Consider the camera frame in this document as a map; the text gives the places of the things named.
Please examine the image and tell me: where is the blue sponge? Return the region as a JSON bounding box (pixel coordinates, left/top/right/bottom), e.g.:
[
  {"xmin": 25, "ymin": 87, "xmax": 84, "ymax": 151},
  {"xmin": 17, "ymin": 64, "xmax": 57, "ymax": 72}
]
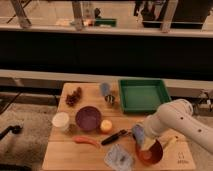
[{"xmin": 132, "ymin": 125, "xmax": 144, "ymax": 145}]

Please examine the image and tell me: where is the red bowl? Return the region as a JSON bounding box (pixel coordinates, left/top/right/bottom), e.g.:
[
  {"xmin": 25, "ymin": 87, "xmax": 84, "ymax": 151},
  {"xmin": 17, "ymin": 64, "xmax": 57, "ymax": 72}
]
[{"xmin": 135, "ymin": 141, "xmax": 163, "ymax": 166}]

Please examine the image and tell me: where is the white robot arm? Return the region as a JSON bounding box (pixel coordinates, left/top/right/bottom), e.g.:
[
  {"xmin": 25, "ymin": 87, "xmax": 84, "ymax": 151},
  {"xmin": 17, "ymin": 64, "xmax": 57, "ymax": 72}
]
[{"xmin": 143, "ymin": 99, "xmax": 213, "ymax": 154}]

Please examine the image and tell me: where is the purple bowl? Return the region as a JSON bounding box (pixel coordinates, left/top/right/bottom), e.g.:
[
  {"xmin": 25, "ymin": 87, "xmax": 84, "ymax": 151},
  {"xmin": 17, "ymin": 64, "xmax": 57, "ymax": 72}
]
[{"xmin": 75, "ymin": 106, "xmax": 101, "ymax": 131}]

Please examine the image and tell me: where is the yellow banana toy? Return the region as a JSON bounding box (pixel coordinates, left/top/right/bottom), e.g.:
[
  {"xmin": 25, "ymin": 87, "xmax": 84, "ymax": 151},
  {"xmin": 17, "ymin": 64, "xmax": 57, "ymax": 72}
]
[{"xmin": 163, "ymin": 136, "xmax": 178, "ymax": 151}]

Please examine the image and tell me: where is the clear plastic bag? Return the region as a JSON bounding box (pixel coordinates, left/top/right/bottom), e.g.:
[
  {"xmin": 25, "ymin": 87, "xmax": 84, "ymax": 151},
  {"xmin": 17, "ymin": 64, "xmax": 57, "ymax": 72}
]
[{"xmin": 104, "ymin": 144, "xmax": 134, "ymax": 171}]

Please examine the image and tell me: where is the yellow round fruit toy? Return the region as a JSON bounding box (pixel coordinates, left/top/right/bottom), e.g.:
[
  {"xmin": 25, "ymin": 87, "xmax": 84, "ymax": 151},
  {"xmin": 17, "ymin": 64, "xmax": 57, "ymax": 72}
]
[{"xmin": 100, "ymin": 119, "xmax": 113, "ymax": 133}]

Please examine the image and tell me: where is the green tray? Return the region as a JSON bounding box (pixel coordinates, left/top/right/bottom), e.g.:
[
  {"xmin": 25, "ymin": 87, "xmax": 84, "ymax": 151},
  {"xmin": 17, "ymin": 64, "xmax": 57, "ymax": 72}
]
[{"xmin": 118, "ymin": 79, "xmax": 171, "ymax": 114}]

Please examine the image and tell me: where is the small metal cup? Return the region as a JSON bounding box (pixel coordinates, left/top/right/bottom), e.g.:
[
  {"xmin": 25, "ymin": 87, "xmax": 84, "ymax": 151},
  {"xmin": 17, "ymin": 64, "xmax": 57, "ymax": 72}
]
[{"xmin": 105, "ymin": 95, "xmax": 115, "ymax": 104}]

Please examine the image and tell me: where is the blue grey cup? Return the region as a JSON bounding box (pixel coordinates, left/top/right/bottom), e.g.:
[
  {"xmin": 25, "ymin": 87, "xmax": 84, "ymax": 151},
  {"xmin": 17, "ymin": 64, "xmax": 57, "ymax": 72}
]
[{"xmin": 100, "ymin": 83, "xmax": 110, "ymax": 97}]

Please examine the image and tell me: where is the red chili pepper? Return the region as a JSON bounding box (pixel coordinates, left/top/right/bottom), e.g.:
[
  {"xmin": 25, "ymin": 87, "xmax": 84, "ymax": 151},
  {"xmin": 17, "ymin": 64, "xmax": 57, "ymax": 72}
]
[{"xmin": 72, "ymin": 136, "xmax": 100, "ymax": 148}]

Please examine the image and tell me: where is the bunch of dark grapes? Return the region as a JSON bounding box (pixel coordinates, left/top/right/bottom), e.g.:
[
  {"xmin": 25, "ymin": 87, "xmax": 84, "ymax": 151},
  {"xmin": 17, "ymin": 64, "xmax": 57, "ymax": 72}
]
[{"xmin": 66, "ymin": 87, "xmax": 82, "ymax": 106}]

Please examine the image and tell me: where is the white cup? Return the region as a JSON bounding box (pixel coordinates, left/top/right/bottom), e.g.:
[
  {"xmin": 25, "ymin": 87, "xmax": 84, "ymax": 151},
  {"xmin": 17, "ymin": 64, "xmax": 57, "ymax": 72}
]
[{"xmin": 52, "ymin": 112, "xmax": 70, "ymax": 132}]

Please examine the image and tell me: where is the black device on floor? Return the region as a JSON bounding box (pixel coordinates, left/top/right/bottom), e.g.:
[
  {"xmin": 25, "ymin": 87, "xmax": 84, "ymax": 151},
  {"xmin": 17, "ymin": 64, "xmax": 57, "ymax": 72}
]
[{"xmin": 0, "ymin": 125, "xmax": 22, "ymax": 141}]

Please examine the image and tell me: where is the black handled utensil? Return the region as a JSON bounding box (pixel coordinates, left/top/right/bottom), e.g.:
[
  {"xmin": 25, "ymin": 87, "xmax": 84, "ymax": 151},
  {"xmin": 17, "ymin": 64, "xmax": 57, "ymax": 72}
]
[{"xmin": 101, "ymin": 129, "xmax": 131, "ymax": 145}]

